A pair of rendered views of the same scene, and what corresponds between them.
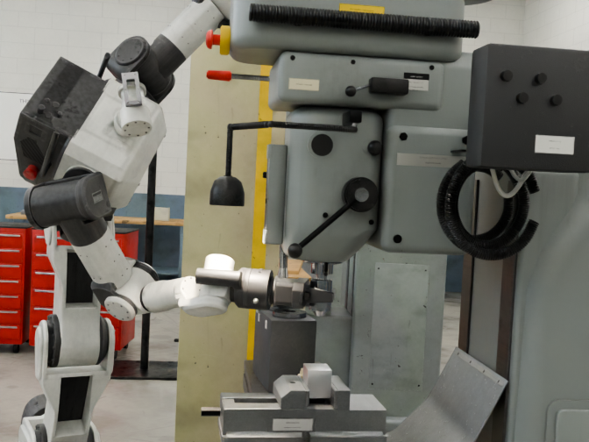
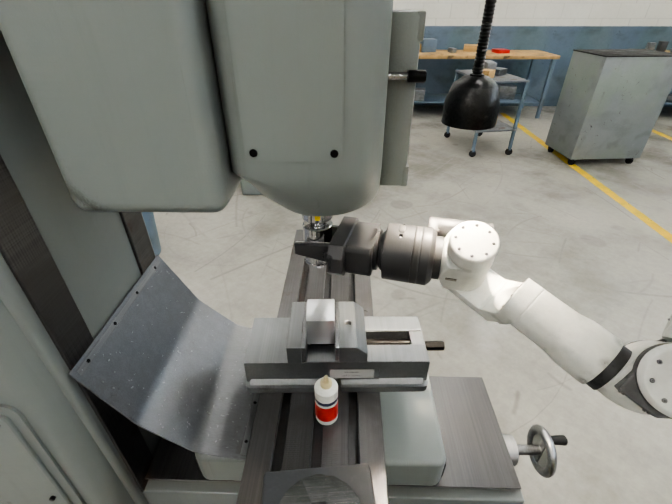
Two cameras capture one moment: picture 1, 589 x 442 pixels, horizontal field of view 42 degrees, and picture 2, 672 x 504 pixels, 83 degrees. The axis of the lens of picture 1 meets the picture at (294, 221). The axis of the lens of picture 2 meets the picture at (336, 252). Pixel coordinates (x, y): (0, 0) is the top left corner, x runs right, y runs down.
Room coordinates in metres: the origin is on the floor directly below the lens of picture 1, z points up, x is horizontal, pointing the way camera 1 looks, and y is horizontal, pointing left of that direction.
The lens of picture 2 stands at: (2.16, 0.04, 1.56)
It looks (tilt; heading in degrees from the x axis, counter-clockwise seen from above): 34 degrees down; 189
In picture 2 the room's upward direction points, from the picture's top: straight up
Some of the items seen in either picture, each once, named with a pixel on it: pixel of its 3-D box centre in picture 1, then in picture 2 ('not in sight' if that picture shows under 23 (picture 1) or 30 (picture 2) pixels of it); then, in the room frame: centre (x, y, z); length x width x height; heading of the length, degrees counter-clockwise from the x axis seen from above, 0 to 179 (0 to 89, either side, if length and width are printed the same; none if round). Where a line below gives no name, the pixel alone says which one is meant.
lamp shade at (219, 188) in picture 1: (227, 190); (472, 99); (1.61, 0.14, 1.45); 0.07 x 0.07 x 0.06
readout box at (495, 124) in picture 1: (531, 110); not in sight; (1.36, -0.40, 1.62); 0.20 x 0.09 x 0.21; 97
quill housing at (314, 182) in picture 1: (328, 185); (310, 84); (1.65, -0.07, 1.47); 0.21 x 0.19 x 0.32; 7
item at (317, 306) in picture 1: (320, 296); (318, 243); (1.65, -0.06, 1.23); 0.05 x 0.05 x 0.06
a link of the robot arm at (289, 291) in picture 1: (278, 292); (373, 250); (1.66, 0.03, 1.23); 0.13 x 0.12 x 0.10; 173
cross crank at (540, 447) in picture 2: not in sight; (526, 449); (1.59, 0.43, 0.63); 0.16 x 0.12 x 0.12; 97
